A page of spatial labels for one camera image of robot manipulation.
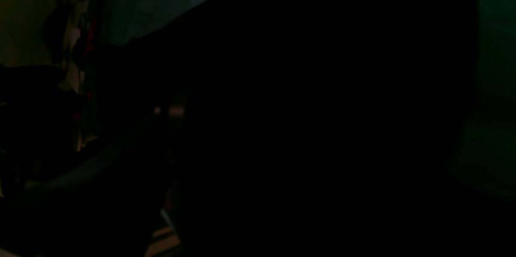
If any black t-shirt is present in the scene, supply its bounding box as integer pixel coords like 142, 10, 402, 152
93, 0, 515, 257

